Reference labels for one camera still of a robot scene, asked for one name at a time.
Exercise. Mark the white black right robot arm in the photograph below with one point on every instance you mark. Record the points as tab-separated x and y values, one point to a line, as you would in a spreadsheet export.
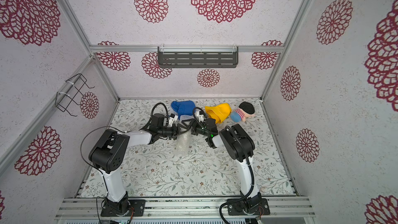
240	148

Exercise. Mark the black wire wall rack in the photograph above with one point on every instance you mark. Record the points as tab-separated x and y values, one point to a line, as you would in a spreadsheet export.
63	99

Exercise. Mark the clear bubble wrap sheet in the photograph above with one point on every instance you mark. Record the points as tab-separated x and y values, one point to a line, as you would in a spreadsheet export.
183	144

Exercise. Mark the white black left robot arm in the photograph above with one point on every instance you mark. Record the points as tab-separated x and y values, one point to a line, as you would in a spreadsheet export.
108	153

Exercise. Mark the grey metal wall shelf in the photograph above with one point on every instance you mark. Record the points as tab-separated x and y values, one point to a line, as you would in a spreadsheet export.
200	58

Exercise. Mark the yellow cloth raincoat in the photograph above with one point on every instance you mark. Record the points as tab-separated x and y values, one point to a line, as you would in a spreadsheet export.
219	113

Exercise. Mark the aluminium front rail frame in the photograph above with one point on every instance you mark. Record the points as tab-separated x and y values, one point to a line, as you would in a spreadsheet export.
191	207

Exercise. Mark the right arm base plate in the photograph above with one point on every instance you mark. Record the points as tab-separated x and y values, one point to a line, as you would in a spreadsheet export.
254	206

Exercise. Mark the blue cloth hat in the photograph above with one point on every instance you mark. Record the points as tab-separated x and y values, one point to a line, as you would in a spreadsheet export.
183	107

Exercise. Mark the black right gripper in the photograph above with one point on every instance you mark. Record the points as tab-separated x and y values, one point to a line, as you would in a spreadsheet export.
193	127

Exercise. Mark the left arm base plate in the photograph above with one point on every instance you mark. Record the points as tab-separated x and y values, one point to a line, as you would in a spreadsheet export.
124	208

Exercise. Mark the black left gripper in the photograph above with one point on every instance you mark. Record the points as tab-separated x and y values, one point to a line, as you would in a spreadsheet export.
175	131

